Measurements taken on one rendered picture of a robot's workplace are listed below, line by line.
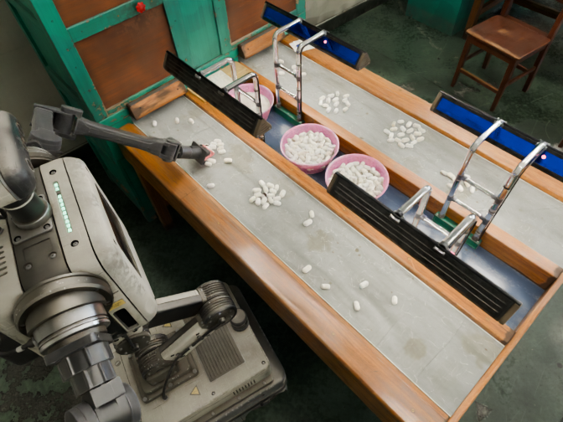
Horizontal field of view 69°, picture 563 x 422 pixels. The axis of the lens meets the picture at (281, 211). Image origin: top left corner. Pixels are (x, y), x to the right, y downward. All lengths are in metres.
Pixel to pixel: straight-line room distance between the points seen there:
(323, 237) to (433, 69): 2.46
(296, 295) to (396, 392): 0.43
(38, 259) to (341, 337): 0.92
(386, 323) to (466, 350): 0.26
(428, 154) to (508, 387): 1.16
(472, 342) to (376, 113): 1.13
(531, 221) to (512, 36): 1.85
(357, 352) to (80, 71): 1.54
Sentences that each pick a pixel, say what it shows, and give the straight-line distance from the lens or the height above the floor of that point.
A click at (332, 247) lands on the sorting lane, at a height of 0.74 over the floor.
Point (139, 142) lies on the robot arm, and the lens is 1.68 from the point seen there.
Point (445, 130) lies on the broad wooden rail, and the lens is 2.04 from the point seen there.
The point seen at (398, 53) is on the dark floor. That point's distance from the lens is 3.92.
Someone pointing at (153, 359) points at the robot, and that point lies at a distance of 1.58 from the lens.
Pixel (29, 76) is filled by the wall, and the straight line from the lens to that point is 2.90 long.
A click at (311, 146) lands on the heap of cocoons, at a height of 0.74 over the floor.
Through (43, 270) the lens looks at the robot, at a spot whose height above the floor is 1.45.
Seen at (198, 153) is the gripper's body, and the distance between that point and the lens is 1.80.
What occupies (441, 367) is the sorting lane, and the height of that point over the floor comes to 0.74.
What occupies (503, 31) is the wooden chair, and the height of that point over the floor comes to 0.46.
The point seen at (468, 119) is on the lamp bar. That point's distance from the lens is 1.63.
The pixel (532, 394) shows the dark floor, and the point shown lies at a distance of 2.38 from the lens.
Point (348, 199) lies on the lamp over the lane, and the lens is 1.29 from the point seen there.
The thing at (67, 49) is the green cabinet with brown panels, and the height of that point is 1.20.
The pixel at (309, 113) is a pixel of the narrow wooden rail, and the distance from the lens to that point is 2.04.
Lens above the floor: 2.08
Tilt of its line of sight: 54 degrees down
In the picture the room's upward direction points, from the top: 4 degrees counter-clockwise
